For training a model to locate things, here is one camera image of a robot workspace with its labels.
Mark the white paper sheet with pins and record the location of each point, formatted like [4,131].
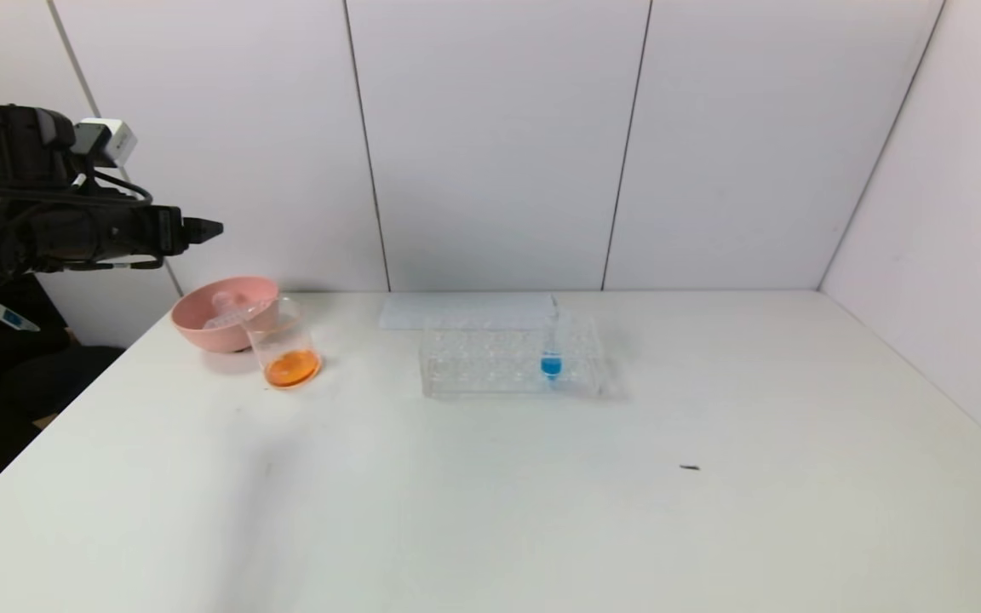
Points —
[456,306]

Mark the test tube with red pigment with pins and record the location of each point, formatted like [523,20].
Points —
[225,300]

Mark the pink plastic bowl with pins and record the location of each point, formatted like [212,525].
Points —
[201,332]

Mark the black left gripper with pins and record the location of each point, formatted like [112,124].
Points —
[169,230]

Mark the test tube with blue pigment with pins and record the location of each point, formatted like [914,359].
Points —
[551,366]

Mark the test tube with yellow pigment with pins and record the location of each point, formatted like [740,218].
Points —
[222,322]

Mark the clear acrylic test tube rack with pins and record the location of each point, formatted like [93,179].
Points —
[490,366]

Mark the clear glass beaker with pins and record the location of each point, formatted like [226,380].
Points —
[293,366]

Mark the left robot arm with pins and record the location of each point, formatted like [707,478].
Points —
[5,145]

